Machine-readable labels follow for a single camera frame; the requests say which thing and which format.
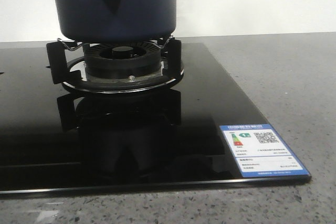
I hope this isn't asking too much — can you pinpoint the black pot support grate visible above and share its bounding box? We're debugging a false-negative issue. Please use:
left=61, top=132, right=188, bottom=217
left=46, top=37, right=184, bottom=94

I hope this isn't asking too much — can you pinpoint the dark blue cooking pot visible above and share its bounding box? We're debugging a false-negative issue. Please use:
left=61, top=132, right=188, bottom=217
left=55, top=0, right=176, bottom=43

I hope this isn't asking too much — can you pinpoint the black gas burner head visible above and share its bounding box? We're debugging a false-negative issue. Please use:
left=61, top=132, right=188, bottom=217
left=84, top=42, right=161, bottom=79

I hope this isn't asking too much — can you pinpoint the blue white energy label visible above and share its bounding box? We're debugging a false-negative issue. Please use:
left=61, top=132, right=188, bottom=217
left=220, top=124, right=309, bottom=178

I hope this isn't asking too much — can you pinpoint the black glass gas stove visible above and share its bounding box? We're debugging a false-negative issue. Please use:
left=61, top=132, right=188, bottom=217
left=1, top=43, right=311, bottom=198

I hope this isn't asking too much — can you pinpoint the silver wire pot ring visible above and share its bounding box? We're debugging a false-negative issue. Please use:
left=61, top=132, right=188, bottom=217
left=57, top=35, right=175, bottom=52

